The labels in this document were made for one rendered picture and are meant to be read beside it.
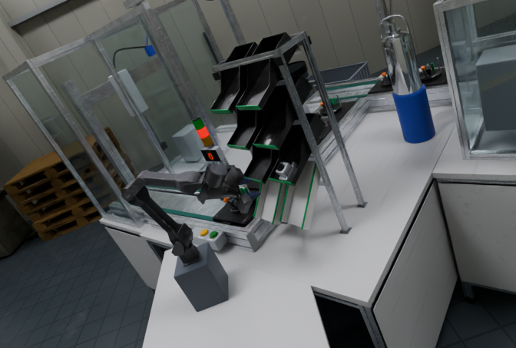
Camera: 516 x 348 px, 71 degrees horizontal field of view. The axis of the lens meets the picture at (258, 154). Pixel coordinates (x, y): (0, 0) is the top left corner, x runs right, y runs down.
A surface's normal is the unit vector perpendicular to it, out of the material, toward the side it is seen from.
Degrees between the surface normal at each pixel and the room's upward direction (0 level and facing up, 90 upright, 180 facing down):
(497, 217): 90
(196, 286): 90
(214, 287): 90
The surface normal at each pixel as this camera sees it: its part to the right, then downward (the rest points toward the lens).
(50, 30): 0.08, 0.39
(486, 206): -0.57, 0.55
